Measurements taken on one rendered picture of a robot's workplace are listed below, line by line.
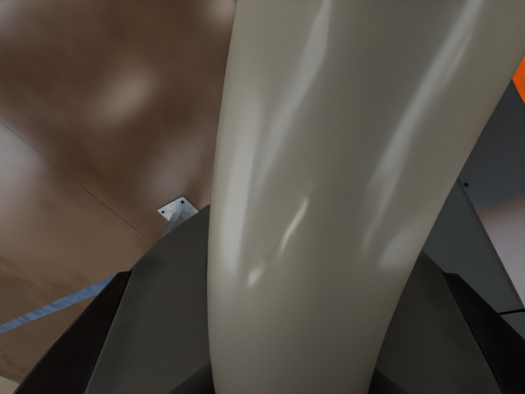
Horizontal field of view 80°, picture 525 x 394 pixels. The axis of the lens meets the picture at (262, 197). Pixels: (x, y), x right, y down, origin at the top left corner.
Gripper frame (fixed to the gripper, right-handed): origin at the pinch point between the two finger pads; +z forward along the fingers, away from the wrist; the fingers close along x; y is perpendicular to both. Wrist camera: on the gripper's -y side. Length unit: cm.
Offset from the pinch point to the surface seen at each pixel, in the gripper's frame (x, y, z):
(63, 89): -85, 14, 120
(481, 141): 75, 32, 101
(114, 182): -80, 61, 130
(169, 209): -55, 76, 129
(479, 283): 37, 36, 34
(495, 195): 90, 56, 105
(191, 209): -43, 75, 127
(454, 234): 38, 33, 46
